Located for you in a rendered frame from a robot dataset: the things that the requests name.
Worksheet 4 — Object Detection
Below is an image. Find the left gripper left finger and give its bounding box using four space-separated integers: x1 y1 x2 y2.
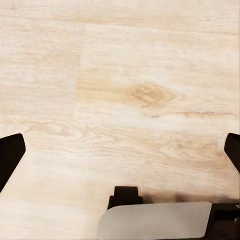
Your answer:
0 133 26 193

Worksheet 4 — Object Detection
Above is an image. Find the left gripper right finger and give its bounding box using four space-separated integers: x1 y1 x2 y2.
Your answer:
224 133 240 173

